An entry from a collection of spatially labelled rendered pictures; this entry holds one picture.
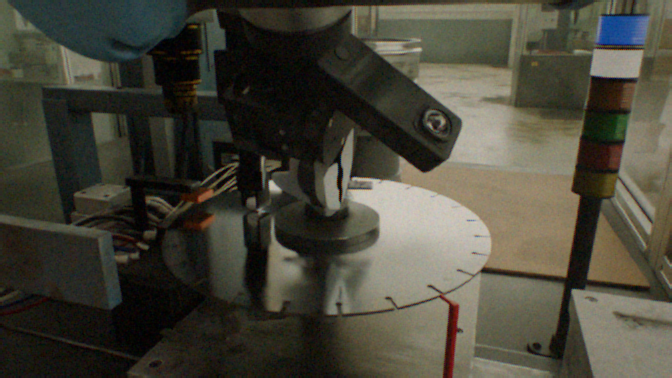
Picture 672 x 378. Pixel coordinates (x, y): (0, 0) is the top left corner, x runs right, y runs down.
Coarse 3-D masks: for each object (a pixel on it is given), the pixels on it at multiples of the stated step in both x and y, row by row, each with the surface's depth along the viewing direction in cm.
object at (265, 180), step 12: (240, 132) 47; (240, 156) 47; (252, 156) 47; (240, 168) 48; (252, 168) 48; (264, 168) 50; (240, 180) 47; (252, 180) 47; (264, 180) 49; (240, 192) 54; (252, 192) 55; (264, 192) 54; (264, 204) 54
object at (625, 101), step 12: (600, 84) 50; (612, 84) 49; (624, 84) 49; (636, 84) 50; (588, 96) 52; (600, 96) 50; (612, 96) 50; (624, 96) 49; (600, 108) 50; (612, 108) 50; (624, 108) 50
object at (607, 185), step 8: (576, 168) 54; (584, 168) 53; (576, 176) 54; (584, 176) 53; (592, 176) 53; (600, 176) 52; (608, 176) 52; (616, 176) 53; (576, 184) 54; (584, 184) 53; (592, 184) 53; (600, 184) 53; (608, 184) 53; (616, 184) 54; (576, 192) 54; (584, 192) 54; (592, 192) 53; (600, 192) 53; (608, 192) 53
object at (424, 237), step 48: (384, 192) 60; (192, 240) 47; (240, 240) 47; (384, 240) 47; (432, 240) 47; (480, 240) 47; (192, 288) 39; (240, 288) 39; (288, 288) 39; (336, 288) 39; (384, 288) 39
